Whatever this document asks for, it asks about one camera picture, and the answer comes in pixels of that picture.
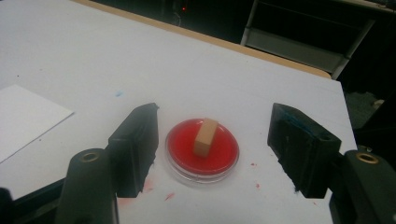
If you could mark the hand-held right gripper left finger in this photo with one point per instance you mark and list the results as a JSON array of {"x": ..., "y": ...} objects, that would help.
[{"x": 134, "y": 149}]

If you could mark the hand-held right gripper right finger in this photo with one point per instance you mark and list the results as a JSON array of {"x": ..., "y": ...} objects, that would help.
[{"x": 303, "y": 152}]

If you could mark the round red ink pad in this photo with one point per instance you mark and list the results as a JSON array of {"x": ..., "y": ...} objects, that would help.
[{"x": 182, "y": 149}]

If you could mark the wooden stamp block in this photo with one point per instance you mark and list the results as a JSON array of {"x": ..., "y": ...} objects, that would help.
[{"x": 205, "y": 137}]

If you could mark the white paper sheet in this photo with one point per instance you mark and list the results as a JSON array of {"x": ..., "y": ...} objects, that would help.
[{"x": 25, "y": 118}]

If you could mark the dark device with red light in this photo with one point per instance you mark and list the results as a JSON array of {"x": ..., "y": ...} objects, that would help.
[{"x": 183, "y": 9}]

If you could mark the white frame table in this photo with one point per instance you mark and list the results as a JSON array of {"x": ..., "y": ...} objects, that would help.
[{"x": 292, "y": 46}]

